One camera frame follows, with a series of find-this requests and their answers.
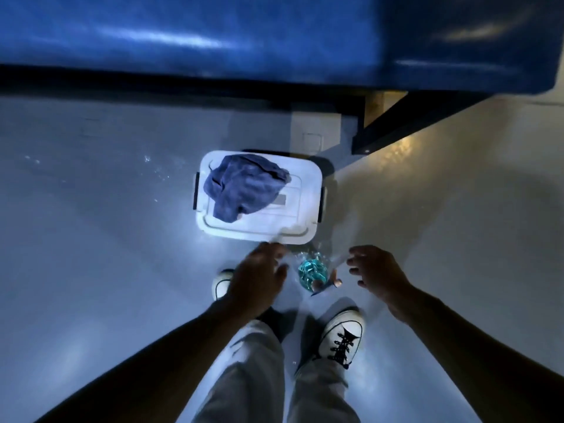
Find person's left hand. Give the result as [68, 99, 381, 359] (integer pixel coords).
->
[226, 242, 290, 321]

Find person's right hand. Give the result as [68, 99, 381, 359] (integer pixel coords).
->
[346, 245, 412, 323]

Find person's left forearm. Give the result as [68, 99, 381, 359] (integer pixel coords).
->
[34, 301, 266, 423]

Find person's right forearm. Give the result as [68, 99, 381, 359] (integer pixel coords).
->
[387, 284, 564, 423]

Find clear spray bottle teal liquid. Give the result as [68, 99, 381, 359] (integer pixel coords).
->
[296, 251, 343, 297]

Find white sneaker black laces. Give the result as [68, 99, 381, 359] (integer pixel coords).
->
[211, 268, 235, 302]
[312, 308, 367, 371]

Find white plastic storage box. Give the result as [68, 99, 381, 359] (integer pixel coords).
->
[192, 150, 328, 245]

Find blue cloth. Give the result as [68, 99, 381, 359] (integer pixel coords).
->
[203, 153, 292, 224]

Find grey trousers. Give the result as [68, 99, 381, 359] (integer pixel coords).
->
[193, 307, 361, 423]

